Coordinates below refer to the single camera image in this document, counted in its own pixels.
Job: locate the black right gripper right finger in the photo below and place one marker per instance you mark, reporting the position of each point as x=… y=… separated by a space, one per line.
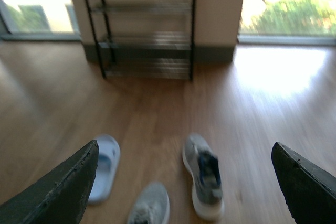
x=309 y=190

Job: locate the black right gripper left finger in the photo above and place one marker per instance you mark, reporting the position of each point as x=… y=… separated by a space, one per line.
x=61 y=196

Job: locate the grey knit sneaker navy lining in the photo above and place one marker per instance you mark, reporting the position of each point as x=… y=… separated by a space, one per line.
x=152 y=205

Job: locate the black metal shoe rack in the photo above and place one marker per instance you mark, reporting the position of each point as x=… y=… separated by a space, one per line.
x=143 y=38

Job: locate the light blue slide sandal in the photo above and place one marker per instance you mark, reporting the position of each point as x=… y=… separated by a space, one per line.
x=108 y=161

